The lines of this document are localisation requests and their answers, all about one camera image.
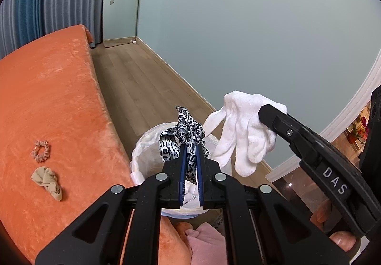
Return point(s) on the white cotton glove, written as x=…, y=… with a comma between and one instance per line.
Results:
x=247, y=134

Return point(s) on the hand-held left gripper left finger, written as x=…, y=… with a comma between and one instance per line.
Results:
x=182, y=177

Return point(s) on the trash bin with white bag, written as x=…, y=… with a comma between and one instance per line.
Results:
x=143, y=158

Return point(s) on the red flower decoration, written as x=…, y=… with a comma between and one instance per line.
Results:
x=358, y=129

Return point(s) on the person's pink pants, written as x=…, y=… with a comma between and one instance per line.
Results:
x=208, y=244

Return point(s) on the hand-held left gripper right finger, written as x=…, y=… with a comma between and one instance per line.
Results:
x=199, y=177

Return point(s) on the leopard print scarf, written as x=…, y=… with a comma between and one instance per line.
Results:
x=184, y=128

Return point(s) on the beige stocking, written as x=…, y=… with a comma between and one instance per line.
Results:
x=47, y=178

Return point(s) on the person's right hand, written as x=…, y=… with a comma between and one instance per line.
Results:
x=323, y=214

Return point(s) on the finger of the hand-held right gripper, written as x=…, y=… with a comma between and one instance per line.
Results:
x=279, y=125

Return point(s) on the blue grey curtain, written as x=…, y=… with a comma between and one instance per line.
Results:
x=44, y=0

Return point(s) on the pink scrunchie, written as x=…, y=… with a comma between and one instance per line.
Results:
x=44, y=147

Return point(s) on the tall wall mirror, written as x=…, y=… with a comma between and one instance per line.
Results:
x=123, y=0

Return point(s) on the orange plush blanket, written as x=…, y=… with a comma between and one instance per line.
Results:
x=44, y=89

